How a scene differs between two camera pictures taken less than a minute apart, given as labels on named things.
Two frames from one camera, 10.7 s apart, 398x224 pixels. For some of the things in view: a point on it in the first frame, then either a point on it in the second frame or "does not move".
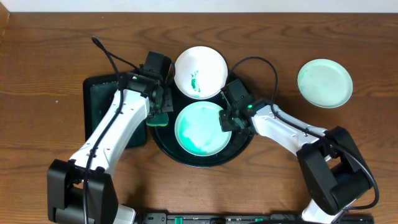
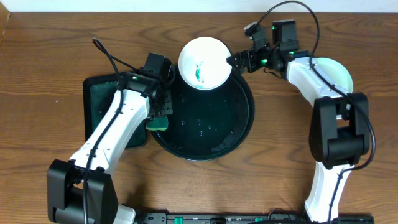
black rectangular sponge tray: [98, 90] does not move
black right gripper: [225, 125] → [249, 54]
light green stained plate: [198, 129] → [338, 73]
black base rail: [238, 218] does not move
